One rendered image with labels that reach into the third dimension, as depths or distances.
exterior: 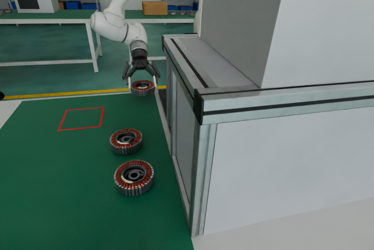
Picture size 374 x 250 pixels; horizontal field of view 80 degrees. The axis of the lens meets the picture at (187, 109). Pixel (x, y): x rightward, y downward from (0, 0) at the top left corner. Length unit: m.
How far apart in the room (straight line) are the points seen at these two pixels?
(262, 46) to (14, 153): 0.83
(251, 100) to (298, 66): 0.10
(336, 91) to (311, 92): 0.05
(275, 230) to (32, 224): 0.59
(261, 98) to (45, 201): 0.61
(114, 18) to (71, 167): 0.71
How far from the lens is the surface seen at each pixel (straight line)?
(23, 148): 0.96
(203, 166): 0.44
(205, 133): 0.38
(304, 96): 0.43
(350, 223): 0.77
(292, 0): 0.38
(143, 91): 1.02
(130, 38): 1.23
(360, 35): 0.49
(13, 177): 0.86
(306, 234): 0.69
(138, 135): 0.82
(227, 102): 0.36
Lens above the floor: 1.28
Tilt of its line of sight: 31 degrees down
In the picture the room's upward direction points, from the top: 2 degrees clockwise
